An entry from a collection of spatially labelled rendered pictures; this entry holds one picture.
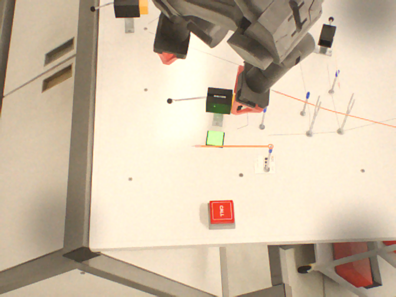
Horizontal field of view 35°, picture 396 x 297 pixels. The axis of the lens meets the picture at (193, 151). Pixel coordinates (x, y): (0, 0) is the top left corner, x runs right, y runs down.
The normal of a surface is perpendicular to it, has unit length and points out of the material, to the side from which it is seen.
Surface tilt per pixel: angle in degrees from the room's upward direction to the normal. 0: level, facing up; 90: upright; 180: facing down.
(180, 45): 42
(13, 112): 90
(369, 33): 53
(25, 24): 90
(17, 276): 90
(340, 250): 90
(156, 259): 0
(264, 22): 58
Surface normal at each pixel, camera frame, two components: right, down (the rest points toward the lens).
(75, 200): -0.61, -0.38
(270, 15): 0.06, 0.07
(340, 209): 0.00, -0.50
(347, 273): -0.04, 0.81
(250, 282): 0.80, -0.33
